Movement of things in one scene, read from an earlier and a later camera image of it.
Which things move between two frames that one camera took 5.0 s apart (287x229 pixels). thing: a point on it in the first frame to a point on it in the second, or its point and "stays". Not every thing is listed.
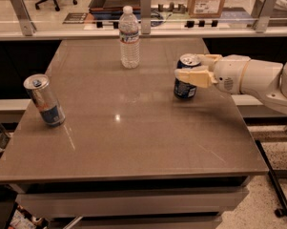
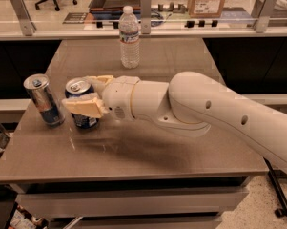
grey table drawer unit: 135,203 stays
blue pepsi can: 184,90 to 81,86
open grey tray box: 113,0 stays
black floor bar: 285,212 stays
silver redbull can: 40,92 stays
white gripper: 229,73 to 118,95
